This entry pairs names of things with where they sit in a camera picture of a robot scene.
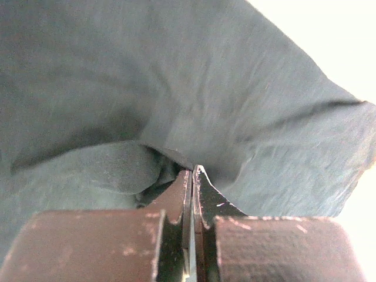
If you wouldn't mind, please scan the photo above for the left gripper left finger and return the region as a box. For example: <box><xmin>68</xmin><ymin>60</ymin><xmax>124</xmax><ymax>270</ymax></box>
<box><xmin>1</xmin><ymin>170</ymin><xmax>192</xmax><ymax>281</ymax></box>

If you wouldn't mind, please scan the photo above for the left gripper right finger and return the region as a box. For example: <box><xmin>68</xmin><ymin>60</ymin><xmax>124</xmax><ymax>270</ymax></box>
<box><xmin>192</xmin><ymin>165</ymin><xmax>368</xmax><ymax>281</ymax></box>

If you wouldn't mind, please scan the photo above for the black t-shirt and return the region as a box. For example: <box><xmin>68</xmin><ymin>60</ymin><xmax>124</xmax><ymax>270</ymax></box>
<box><xmin>1</xmin><ymin>1</ymin><xmax>375</xmax><ymax>256</ymax></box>

